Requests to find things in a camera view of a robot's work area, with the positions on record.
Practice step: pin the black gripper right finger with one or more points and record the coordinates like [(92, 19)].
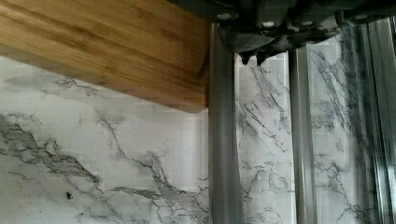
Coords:
[(328, 28)]

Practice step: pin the bamboo cutting board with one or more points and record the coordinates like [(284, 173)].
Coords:
[(150, 49)]

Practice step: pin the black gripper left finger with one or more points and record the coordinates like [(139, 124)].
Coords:
[(246, 45)]

